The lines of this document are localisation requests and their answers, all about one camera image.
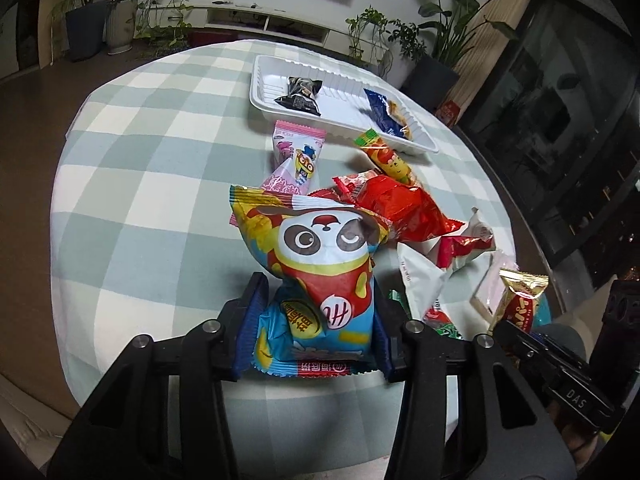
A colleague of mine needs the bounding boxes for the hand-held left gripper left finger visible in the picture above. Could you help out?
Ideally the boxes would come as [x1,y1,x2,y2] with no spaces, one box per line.
[47,271,273,480]

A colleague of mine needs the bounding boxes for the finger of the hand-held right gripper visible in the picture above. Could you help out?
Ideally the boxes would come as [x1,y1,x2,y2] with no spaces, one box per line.
[492,321,548,386]

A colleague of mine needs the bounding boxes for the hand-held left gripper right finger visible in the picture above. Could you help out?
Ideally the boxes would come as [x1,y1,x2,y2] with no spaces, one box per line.
[372,285,578,480]

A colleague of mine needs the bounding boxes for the gold red snack packet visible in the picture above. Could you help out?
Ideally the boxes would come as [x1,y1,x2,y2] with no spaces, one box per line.
[492,267,550,336]

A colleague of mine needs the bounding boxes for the red green snack packet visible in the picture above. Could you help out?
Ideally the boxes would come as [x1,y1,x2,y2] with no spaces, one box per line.
[390,290,471,341]

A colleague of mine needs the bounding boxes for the pale pink snack packet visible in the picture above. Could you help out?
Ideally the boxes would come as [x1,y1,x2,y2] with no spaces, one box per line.
[470,252,518,318]

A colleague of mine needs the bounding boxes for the long white snack packet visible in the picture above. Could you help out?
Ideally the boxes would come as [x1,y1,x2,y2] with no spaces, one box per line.
[396,240,451,321]

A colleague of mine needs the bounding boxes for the panda print snack bag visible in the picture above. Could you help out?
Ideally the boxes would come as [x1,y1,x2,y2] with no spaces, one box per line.
[229,185,391,378]

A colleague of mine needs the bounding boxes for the red packet with white end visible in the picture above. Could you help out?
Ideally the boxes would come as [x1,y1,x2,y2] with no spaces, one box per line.
[437,207,496,271]

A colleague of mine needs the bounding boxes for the large red snack bag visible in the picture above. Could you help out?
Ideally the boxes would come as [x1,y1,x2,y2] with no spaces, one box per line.
[307,176,463,243]

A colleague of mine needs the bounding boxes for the small red white packet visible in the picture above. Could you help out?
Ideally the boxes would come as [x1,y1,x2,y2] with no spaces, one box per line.
[332,170,381,206]

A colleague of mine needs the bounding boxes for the pink cartoon snack packet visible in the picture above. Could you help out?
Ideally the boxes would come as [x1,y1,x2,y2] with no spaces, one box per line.
[262,120,327,196]

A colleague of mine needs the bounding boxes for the orange cartoon snack packet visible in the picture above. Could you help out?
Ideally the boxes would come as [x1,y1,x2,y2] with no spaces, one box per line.
[354,129,417,186]

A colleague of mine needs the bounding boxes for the black snack packet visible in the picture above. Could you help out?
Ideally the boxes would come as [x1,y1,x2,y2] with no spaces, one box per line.
[274,76,323,111]

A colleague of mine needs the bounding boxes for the blue orange snack packet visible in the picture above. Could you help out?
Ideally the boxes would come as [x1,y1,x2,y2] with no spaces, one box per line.
[363,88,416,141]

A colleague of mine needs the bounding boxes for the white plastic tray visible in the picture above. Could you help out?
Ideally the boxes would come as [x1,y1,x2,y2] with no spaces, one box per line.
[248,54,440,155]

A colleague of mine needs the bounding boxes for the green white checked tablecloth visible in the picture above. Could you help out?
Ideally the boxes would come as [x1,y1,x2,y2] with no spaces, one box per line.
[50,39,551,421]

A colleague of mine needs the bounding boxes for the dark glass sliding door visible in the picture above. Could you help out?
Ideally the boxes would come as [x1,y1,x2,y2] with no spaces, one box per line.
[460,0,640,281]

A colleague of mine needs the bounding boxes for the red paper bag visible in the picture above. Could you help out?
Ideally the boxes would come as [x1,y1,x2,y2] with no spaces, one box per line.
[434,101,462,127]

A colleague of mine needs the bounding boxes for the broad leaf plant dark pot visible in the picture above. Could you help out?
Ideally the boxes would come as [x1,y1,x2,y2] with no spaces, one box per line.
[400,0,528,106]

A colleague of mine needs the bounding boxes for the red storage box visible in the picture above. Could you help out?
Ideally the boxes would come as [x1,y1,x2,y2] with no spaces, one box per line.
[191,31,233,48]

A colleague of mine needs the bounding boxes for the white television cabinet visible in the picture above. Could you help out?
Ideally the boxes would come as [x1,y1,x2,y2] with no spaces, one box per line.
[192,4,391,53]

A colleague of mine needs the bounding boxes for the bushy plant in white pot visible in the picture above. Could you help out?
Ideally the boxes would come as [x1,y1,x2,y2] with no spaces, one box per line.
[387,20,428,78]

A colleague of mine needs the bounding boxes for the trailing pothos on stand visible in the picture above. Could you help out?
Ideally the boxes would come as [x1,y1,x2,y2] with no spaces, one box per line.
[345,6,392,68]

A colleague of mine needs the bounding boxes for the beige striped curtain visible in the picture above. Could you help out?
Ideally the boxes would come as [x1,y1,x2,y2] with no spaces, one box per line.
[450,0,541,111]

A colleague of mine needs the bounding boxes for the small plant in white pot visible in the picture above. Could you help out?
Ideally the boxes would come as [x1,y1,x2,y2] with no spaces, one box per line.
[105,0,146,56]

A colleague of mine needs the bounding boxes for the trailing pothos plant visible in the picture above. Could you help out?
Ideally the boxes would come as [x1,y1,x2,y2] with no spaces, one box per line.
[137,0,196,53]

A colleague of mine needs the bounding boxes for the leafy tree in dark pot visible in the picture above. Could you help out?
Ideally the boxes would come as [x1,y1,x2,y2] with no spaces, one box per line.
[52,0,118,63]

